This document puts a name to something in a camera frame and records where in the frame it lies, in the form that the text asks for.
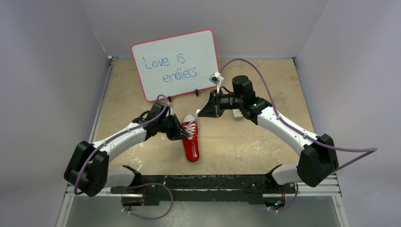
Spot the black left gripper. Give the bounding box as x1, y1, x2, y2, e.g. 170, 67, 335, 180
157, 113, 190, 141

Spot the white shoelace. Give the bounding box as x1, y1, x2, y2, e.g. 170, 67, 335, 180
185, 109, 202, 159

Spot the red canvas sneaker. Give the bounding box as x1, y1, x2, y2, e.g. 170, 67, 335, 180
181, 113, 200, 164

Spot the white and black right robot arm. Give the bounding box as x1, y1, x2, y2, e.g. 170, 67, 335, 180
198, 72, 339, 192

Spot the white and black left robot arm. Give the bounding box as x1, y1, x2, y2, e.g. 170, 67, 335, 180
63, 101, 190, 197

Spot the small white cardboard box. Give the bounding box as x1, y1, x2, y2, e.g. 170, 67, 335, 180
233, 109, 244, 120

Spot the pink framed whiteboard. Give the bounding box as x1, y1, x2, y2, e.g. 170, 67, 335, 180
131, 29, 218, 102

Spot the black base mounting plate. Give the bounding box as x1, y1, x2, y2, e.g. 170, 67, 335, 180
111, 168, 296, 208

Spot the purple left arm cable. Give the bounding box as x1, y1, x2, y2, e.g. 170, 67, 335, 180
73, 94, 171, 195

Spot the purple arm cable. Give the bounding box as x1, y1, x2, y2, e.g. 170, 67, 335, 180
73, 94, 171, 195
218, 58, 378, 173

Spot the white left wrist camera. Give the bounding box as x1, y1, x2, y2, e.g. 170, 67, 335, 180
166, 102, 174, 116

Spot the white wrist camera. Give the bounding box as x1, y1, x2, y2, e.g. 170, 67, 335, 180
166, 102, 174, 116
209, 72, 224, 94

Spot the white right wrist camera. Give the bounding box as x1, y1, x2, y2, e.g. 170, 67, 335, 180
209, 72, 224, 94

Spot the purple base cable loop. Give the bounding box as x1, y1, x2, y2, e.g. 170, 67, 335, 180
121, 183, 175, 221

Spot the aluminium frame rail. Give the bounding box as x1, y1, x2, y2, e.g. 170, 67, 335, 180
64, 174, 342, 199

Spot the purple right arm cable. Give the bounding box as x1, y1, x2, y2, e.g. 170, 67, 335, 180
218, 58, 378, 173

